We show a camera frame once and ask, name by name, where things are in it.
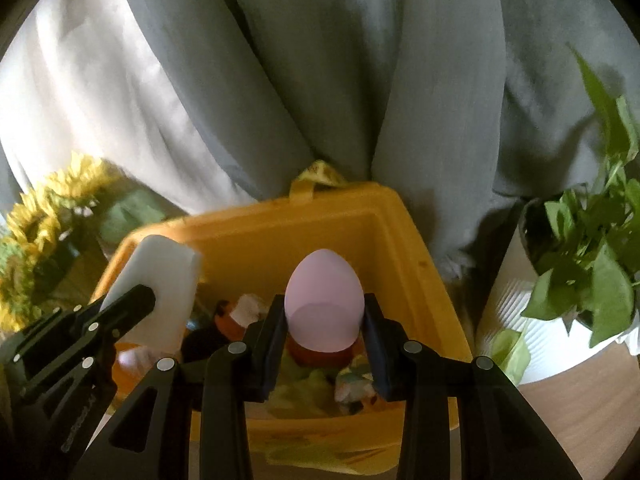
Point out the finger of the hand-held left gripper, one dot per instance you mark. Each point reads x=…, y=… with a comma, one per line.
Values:
x=125, y=305

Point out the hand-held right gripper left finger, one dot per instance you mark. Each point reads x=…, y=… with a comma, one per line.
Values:
x=267, y=355

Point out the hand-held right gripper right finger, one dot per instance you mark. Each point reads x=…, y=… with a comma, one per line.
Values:
x=377, y=355

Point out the blue printed tissue pack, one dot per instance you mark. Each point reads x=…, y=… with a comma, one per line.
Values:
x=352, y=385

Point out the white soft block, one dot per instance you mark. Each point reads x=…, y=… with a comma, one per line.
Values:
x=160, y=280

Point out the green fabric piece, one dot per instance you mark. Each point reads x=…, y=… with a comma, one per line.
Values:
x=305, y=385

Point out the pink makeup sponge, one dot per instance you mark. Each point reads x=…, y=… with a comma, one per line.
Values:
x=322, y=300

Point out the black orange plush toy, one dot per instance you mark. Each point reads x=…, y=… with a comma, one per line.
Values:
x=220, y=330

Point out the artificial sunflower bouquet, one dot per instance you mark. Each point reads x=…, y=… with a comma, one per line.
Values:
x=35, y=220

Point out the white ribbed plant pot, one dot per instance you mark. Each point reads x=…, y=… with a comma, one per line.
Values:
x=505, y=300

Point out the white curtain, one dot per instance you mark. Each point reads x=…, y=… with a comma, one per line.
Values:
x=75, y=110

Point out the green leafy plant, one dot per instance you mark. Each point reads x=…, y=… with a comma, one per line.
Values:
x=595, y=260

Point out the grey curtain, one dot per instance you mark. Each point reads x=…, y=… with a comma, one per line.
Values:
x=350, y=85

